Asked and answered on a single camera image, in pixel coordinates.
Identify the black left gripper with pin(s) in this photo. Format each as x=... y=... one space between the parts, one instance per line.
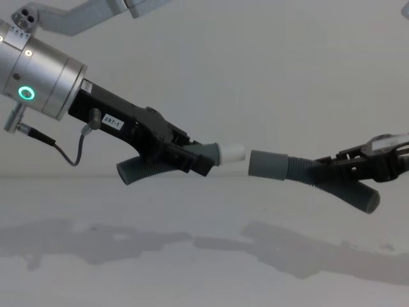
x=96 y=104

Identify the white table cloth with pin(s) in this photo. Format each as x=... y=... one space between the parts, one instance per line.
x=204 y=256

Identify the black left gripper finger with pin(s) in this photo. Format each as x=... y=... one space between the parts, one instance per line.
x=191 y=160

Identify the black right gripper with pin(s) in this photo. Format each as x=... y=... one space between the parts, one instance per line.
x=391 y=160

